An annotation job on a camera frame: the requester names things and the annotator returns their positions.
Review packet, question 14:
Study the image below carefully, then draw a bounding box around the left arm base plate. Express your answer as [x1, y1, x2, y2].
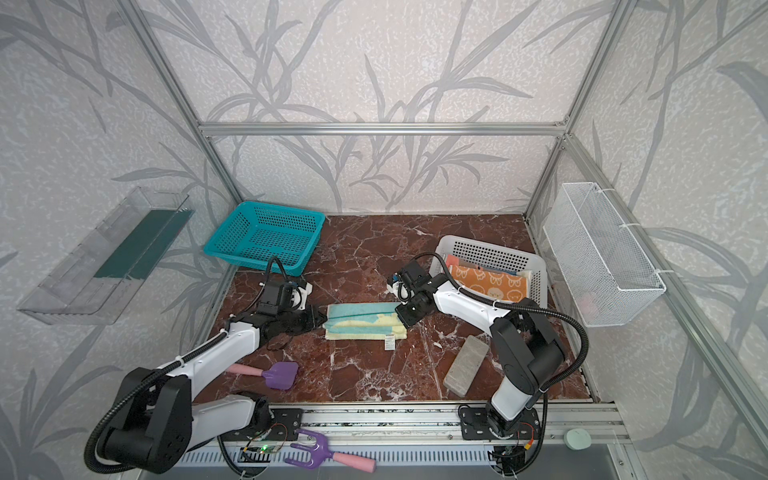
[223, 408, 304, 467]

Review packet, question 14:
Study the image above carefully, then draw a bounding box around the white plastic basket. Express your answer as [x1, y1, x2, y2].
[435, 235, 548, 308]

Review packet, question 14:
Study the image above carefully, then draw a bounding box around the white wire mesh basket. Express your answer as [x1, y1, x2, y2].
[543, 182, 666, 327]

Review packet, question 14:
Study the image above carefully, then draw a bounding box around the aluminium frame profile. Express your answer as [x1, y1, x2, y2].
[118, 1, 767, 448]

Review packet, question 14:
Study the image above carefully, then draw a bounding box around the purple toy shovel pink handle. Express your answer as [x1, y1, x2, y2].
[226, 362, 299, 391]

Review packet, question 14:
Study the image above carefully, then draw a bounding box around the grey stone block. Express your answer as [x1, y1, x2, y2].
[443, 336, 490, 398]

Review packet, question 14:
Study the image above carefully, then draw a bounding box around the light green cloth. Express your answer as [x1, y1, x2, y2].
[324, 302, 407, 350]

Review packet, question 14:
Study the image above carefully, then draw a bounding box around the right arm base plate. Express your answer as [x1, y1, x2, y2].
[457, 404, 541, 443]

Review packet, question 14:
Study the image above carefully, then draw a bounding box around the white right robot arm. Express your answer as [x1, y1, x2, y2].
[387, 253, 590, 437]

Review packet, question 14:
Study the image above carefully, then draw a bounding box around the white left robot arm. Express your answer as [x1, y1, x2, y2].
[83, 279, 327, 474]

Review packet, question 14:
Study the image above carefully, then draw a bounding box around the mint green round object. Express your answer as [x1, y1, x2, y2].
[563, 428, 592, 451]

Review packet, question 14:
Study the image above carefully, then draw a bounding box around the orange patterned towel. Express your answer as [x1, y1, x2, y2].
[445, 255, 532, 302]

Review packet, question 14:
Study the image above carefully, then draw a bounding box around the clear plastic wall shelf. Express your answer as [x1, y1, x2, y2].
[17, 187, 194, 326]

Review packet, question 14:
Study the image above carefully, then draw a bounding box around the purple toy rake pink handle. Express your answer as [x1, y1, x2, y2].
[284, 428, 377, 473]

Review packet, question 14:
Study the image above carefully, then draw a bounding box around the teal plastic basket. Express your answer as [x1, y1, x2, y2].
[203, 201, 326, 277]

